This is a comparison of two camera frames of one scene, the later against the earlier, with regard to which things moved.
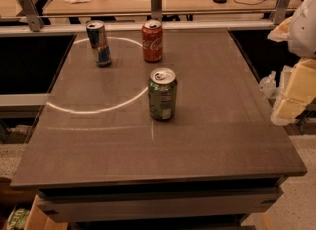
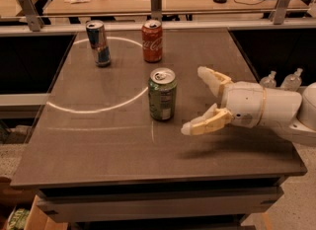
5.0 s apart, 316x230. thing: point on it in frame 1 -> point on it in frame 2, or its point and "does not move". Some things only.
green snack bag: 18,219 does not move
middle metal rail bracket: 156,2 does not move
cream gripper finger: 297,88 -> 244,101
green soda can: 162,90 does not move
